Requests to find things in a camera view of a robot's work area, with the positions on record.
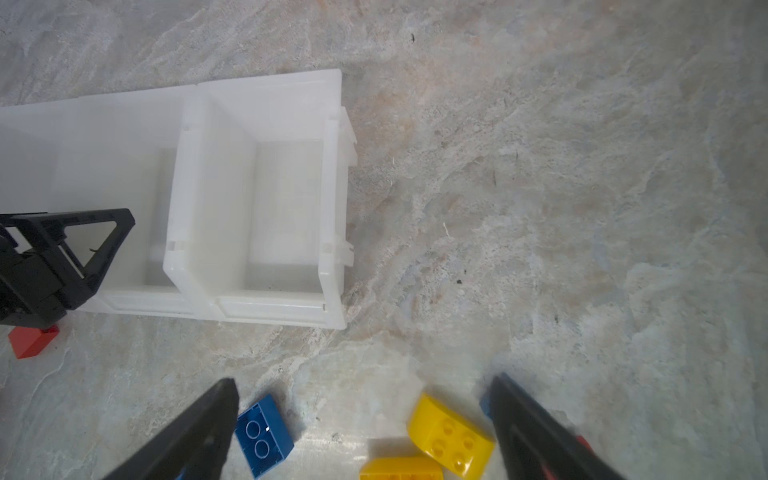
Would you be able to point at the right white bin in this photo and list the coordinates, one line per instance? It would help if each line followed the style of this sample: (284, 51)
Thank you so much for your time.
(257, 222)

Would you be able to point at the red sloped lego brick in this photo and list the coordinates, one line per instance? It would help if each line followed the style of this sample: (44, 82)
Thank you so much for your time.
(29, 342)

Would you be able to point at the yellow rounded lego brick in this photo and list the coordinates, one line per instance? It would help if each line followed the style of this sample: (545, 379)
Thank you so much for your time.
(453, 441)

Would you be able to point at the middle white bin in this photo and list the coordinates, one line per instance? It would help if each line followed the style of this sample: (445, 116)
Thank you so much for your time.
(103, 152)

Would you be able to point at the red rounded lego brick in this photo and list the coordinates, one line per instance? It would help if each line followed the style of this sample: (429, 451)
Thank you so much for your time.
(584, 443)

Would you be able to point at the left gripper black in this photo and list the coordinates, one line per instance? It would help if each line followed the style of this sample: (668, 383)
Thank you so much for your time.
(41, 277)

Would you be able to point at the blue square lego brick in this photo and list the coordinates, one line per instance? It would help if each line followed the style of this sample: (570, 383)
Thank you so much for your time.
(485, 405)

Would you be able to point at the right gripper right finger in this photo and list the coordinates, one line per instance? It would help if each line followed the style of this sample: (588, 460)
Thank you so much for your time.
(533, 444)

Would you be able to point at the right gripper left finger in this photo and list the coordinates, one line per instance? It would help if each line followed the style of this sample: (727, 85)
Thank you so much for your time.
(194, 445)

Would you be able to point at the blue lego brick centre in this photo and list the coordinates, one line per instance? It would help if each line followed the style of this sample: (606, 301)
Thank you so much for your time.
(263, 436)

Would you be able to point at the white bin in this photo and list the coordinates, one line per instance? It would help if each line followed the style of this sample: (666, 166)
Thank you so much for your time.
(103, 152)
(257, 222)

